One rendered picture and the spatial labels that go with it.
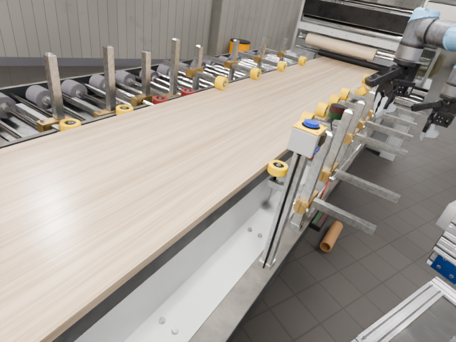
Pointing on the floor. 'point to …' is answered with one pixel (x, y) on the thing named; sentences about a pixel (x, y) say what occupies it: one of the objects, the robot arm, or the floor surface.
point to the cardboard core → (331, 236)
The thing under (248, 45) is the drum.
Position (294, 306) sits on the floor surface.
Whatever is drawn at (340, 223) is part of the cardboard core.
